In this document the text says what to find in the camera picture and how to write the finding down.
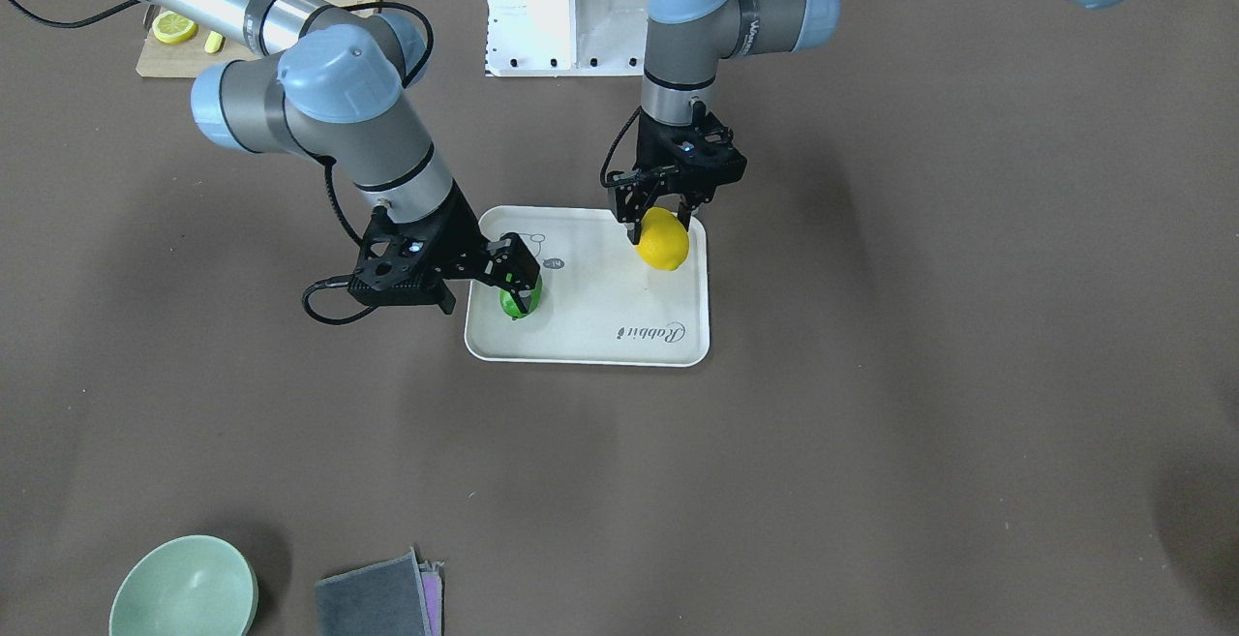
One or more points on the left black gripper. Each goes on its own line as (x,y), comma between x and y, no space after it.
(650,189)

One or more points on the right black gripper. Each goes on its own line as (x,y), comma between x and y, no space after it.
(457,247)

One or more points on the green lime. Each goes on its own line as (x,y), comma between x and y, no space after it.
(520,304)

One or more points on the yellow lemon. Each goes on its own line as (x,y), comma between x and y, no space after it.
(663,242)

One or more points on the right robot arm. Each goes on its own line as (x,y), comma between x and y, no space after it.
(329,83)

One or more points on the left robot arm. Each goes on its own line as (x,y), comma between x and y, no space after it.
(687,39)

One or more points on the cream rabbit tray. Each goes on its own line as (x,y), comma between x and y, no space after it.
(600,304)

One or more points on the grey folded cloth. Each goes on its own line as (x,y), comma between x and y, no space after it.
(403,596)

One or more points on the lemon half slice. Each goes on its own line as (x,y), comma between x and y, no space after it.
(173,29)
(213,43)

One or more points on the green ceramic bowl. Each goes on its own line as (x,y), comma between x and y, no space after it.
(194,585)

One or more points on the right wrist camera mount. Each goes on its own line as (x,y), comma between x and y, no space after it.
(397,266)

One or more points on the white camera pole mount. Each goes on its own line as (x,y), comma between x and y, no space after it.
(551,38)

